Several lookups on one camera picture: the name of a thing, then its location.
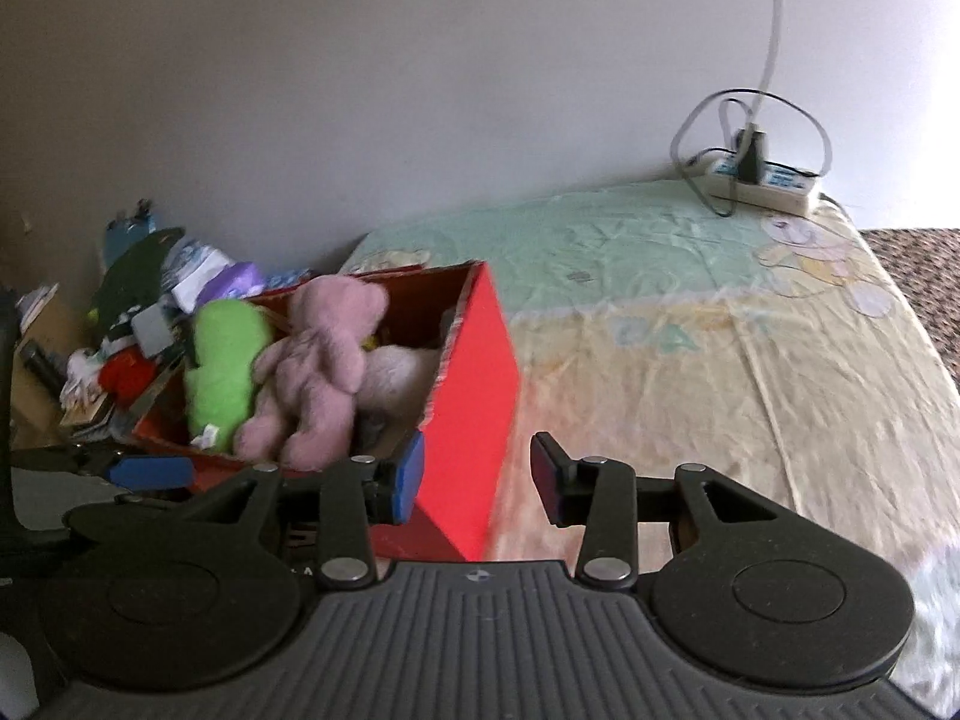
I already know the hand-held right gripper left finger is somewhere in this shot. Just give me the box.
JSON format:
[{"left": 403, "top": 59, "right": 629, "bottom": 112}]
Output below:
[{"left": 180, "top": 433, "right": 427, "bottom": 592}]

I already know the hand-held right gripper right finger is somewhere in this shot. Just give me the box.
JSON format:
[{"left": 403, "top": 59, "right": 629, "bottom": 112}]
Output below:
[{"left": 529, "top": 433, "right": 782, "bottom": 590}]

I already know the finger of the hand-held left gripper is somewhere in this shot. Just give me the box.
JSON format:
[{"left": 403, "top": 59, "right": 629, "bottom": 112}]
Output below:
[{"left": 11, "top": 448, "right": 198, "bottom": 489}]

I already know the red cardboard box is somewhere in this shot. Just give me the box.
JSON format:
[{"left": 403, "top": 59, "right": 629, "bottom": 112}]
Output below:
[{"left": 131, "top": 261, "right": 522, "bottom": 563}]

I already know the cream plush toy with bows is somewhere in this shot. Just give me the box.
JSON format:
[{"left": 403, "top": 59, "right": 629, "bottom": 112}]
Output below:
[{"left": 360, "top": 345, "right": 443, "bottom": 421}]

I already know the green plush toy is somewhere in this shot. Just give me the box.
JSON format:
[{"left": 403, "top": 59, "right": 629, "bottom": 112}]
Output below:
[{"left": 184, "top": 298, "right": 275, "bottom": 455}]

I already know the pink plush bear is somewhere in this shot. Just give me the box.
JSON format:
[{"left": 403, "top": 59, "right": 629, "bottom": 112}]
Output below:
[{"left": 234, "top": 275, "right": 391, "bottom": 470}]

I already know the red cloth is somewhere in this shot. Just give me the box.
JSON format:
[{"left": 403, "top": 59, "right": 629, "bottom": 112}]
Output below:
[{"left": 97, "top": 352, "right": 155, "bottom": 399}]

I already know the brown cardboard box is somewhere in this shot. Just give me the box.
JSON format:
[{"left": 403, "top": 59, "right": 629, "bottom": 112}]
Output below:
[{"left": 11, "top": 285, "right": 95, "bottom": 451}]

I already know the printed bed sheet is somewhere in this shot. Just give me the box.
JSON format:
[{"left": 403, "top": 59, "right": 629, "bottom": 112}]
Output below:
[{"left": 337, "top": 180, "right": 960, "bottom": 706}]

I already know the dark green flat object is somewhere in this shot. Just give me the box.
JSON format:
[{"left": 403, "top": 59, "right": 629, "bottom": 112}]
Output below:
[{"left": 90, "top": 227, "right": 187, "bottom": 324}]

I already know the purple packet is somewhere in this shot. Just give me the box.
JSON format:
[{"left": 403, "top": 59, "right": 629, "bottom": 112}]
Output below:
[{"left": 199, "top": 262, "right": 268, "bottom": 302}]

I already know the white blue packet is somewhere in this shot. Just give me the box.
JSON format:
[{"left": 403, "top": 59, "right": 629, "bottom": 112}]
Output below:
[{"left": 161, "top": 236, "right": 234, "bottom": 301}]

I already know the blue plastic object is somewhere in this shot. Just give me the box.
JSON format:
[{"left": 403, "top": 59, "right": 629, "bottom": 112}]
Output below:
[{"left": 101, "top": 199, "right": 163, "bottom": 271}]

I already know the white power strip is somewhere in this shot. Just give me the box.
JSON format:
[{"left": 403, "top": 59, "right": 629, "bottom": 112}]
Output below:
[{"left": 686, "top": 150, "right": 823, "bottom": 215}]

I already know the black charger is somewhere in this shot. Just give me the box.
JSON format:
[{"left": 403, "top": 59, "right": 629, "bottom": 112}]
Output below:
[{"left": 731, "top": 127, "right": 770, "bottom": 185}]

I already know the brown patterned blanket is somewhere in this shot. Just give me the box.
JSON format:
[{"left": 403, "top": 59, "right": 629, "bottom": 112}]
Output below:
[{"left": 859, "top": 227, "right": 960, "bottom": 395}]

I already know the white cable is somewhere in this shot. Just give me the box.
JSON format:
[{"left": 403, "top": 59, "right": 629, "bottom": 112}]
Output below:
[{"left": 754, "top": 0, "right": 788, "bottom": 128}]

